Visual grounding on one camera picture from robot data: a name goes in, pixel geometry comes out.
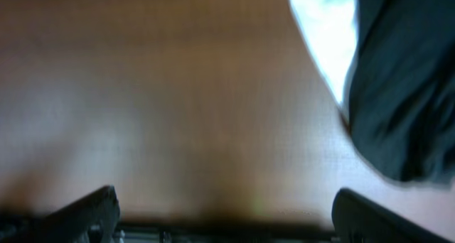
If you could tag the black printed garment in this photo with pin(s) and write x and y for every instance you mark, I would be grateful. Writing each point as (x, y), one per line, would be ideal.
(401, 100)

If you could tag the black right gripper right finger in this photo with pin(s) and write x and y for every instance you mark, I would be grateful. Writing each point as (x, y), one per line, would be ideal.
(358, 219)

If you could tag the white garment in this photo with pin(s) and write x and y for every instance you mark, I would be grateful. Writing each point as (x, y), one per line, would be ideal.
(330, 31)

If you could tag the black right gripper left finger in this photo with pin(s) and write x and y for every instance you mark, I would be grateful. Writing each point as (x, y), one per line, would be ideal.
(92, 218)

